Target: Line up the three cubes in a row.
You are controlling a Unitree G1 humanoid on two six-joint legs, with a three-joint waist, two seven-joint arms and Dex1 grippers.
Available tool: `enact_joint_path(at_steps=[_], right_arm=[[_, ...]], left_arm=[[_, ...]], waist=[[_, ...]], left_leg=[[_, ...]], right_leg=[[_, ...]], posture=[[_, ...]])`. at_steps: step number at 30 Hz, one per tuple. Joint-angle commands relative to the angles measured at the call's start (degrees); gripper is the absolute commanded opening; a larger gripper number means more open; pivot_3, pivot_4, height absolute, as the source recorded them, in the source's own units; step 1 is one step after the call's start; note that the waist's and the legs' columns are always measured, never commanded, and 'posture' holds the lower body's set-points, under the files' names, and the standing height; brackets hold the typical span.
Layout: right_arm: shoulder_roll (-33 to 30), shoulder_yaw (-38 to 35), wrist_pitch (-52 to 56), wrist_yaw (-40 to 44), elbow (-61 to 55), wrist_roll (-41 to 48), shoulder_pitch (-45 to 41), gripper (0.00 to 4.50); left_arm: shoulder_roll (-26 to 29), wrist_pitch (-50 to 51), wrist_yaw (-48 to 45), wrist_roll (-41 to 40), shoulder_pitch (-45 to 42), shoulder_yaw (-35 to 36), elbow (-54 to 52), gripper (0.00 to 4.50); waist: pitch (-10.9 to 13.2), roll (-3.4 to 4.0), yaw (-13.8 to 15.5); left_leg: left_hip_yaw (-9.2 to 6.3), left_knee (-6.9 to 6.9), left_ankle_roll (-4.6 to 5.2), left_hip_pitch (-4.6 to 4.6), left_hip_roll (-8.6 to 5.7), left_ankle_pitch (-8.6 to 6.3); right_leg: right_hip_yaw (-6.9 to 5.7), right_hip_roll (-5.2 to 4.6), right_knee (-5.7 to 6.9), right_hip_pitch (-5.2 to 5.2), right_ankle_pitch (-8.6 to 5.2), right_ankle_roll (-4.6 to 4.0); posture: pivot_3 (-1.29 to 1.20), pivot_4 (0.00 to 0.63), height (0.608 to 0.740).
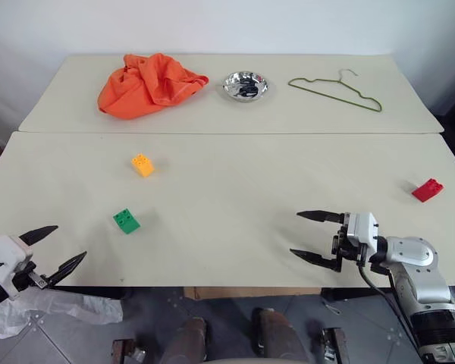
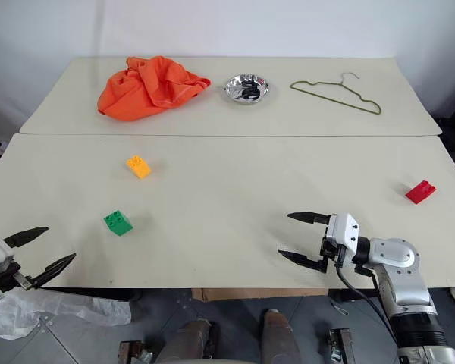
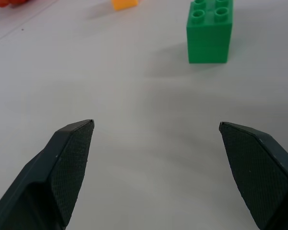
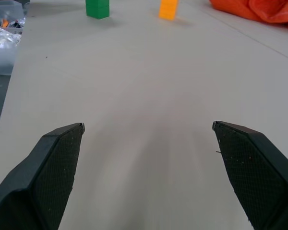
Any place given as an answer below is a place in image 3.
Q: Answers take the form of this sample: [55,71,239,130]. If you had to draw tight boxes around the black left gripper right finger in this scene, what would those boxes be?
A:
[218,121,288,230]

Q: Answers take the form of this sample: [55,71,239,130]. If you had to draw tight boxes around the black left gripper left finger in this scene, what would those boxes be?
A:
[0,119,95,230]

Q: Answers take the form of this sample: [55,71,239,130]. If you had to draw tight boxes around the green toy brick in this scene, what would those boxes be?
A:
[186,0,234,64]

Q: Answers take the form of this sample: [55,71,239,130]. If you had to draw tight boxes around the red-orange toy brick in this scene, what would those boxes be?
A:
[0,0,29,9]

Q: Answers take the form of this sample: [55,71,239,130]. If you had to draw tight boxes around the yellow toy brick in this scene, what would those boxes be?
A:
[111,0,139,11]

